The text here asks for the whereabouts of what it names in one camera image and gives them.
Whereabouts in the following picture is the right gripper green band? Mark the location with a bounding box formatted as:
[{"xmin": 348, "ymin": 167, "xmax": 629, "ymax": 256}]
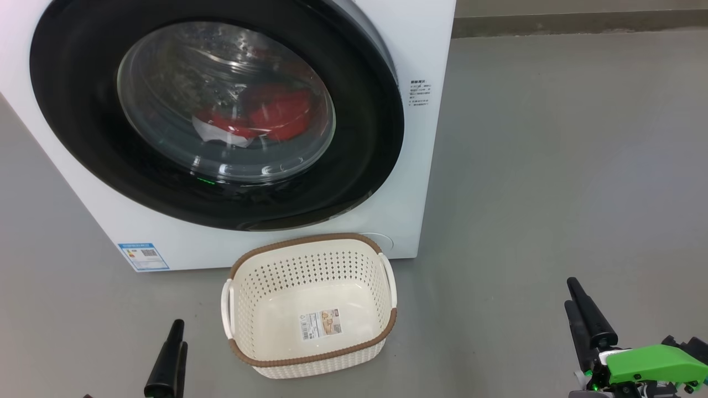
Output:
[{"xmin": 564, "ymin": 277, "xmax": 708, "ymax": 398}]

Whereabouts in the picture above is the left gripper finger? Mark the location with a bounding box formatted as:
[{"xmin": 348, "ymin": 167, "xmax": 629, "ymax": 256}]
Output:
[
  {"xmin": 175, "ymin": 342, "xmax": 189, "ymax": 398},
  {"xmin": 145, "ymin": 319, "xmax": 185, "ymax": 398}
]

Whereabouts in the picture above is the black round washer door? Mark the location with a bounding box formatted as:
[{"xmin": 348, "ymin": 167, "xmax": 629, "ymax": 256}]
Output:
[{"xmin": 29, "ymin": 0, "xmax": 405, "ymax": 232}]

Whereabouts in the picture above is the red and white garment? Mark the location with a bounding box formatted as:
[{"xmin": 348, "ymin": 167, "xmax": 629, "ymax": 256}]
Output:
[{"xmin": 192, "ymin": 84, "xmax": 313, "ymax": 149}]

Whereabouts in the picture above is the cream perforated laundry basket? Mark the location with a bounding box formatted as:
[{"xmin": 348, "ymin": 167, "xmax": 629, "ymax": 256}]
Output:
[{"xmin": 221, "ymin": 233, "xmax": 398, "ymax": 380}]

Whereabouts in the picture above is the white printed instruction label sticker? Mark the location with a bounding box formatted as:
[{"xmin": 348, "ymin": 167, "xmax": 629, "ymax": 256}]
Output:
[{"xmin": 300, "ymin": 308, "xmax": 342, "ymax": 341}]

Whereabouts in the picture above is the white front-load washing machine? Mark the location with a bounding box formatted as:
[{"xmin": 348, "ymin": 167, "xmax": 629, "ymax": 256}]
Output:
[{"xmin": 0, "ymin": 0, "xmax": 457, "ymax": 273}]

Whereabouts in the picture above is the blue energy label sticker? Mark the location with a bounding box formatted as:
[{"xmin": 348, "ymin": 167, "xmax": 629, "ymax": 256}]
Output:
[{"xmin": 117, "ymin": 242, "xmax": 170, "ymax": 271}]

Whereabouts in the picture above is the round drain filter cover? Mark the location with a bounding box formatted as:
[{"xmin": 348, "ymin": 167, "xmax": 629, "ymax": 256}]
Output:
[{"xmin": 360, "ymin": 232, "xmax": 394, "ymax": 257}]

